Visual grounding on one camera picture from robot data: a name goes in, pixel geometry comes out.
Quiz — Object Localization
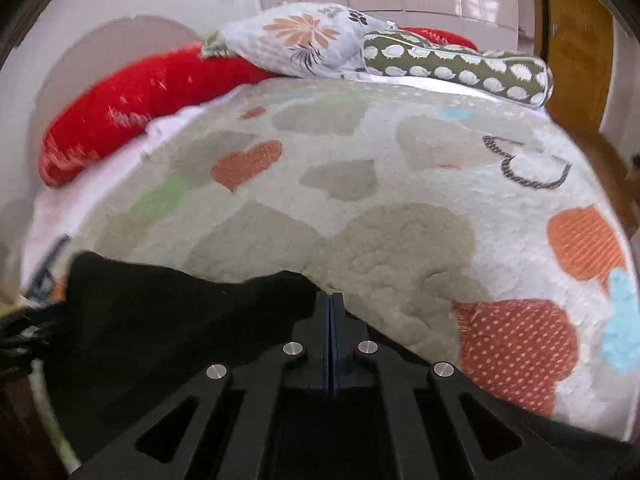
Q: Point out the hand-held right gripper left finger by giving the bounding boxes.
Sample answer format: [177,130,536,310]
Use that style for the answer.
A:
[70,291,332,480]

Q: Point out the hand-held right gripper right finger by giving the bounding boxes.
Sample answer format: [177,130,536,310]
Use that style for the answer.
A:
[330,291,598,480]

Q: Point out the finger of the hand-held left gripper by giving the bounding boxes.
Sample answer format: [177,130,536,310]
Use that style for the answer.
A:
[0,300,68,386]

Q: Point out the black pants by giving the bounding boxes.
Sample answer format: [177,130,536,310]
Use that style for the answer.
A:
[42,251,640,480]

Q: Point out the white bed sheet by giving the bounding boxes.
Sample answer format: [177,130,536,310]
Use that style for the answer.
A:
[20,72,551,291]

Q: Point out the heart print blanket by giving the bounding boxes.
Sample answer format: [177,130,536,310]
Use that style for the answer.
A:
[82,76,632,442]

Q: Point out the red pillow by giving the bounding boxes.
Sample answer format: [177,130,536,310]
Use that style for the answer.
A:
[39,26,478,188]

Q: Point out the beige bed headboard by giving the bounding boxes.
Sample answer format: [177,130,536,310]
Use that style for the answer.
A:
[31,16,202,133]

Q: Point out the green dotted bolster pillow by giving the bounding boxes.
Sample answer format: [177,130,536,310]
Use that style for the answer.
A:
[361,30,554,107]

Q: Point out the floral white pillow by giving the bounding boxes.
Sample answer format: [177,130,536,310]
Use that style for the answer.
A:
[201,2,401,79]

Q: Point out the wooden door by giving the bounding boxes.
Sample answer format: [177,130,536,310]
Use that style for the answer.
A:
[532,0,615,133]

